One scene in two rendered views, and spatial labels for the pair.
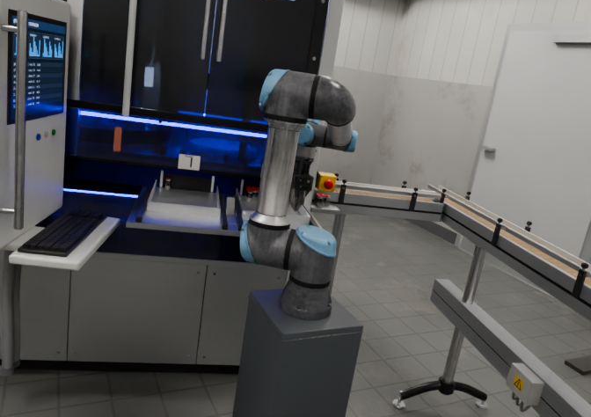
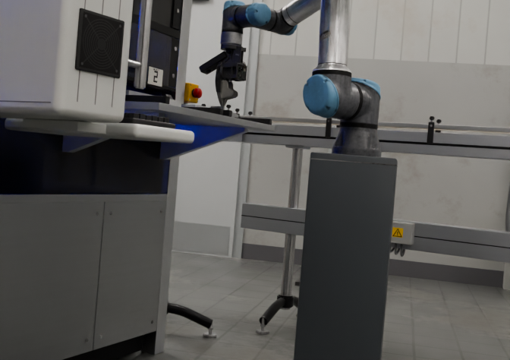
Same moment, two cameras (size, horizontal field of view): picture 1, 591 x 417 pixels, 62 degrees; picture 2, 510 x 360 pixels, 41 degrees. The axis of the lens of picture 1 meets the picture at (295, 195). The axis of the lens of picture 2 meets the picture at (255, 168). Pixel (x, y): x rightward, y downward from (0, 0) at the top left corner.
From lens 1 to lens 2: 186 cm
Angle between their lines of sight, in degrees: 51
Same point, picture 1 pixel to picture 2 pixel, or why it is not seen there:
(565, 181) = not seen: hidden behind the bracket
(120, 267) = (20, 216)
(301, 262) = (369, 105)
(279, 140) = not seen: outside the picture
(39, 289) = not seen: outside the picture
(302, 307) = (373, 147)
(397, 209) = not seen: hidden behind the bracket
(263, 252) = (347, 98)
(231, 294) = (124, 238)
